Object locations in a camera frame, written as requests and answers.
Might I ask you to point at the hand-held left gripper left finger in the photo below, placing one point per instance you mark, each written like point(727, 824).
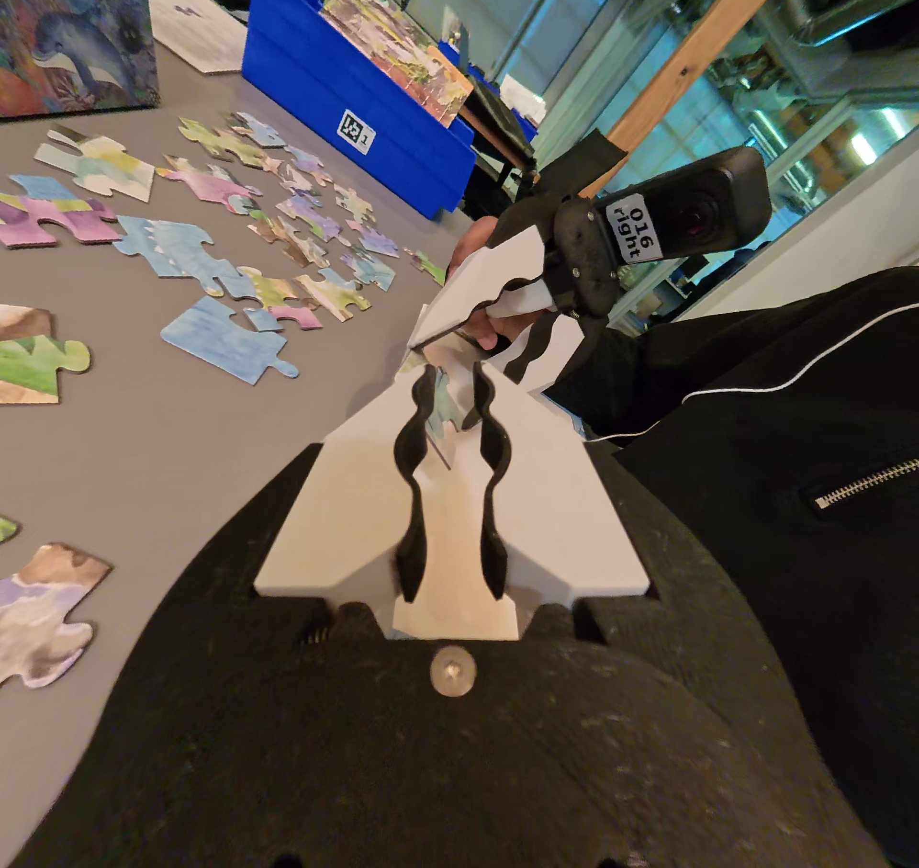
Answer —
point(337, 523)

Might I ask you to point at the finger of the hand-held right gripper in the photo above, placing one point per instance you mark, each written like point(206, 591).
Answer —
point(481, 279)
point(560, 344)

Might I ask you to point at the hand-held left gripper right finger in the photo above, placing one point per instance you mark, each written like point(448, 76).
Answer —
point(574, 523)

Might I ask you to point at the light blue jigsaw piece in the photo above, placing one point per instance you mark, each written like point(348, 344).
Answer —
point(215, 340)

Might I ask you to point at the pile of jigsaw pieces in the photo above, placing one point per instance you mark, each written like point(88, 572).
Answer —
point(179, 250)

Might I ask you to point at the green dinosaur head jigsaw piece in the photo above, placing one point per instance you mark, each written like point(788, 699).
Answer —
point(43, 616)

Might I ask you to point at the green beige jigsaw piece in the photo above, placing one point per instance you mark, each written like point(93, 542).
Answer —
point(36, 365)

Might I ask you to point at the person's right forearm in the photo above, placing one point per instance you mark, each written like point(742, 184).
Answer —
point(718, 351)

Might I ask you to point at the person's right hand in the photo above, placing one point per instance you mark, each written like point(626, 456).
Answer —
point(470, 240)

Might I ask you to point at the black office chair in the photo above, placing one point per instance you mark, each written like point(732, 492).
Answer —
point(581, 161)

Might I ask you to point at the blue plastic bin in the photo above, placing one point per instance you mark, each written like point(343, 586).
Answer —
point(530, 128)
point(301, 71)

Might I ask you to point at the printed paper sheet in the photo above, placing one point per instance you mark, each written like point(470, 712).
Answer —
point(194, 28)

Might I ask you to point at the illustrated puzzle box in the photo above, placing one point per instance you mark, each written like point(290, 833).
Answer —
point(72, 35)

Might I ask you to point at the wooden post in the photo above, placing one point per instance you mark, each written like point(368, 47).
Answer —
point(703, 49)

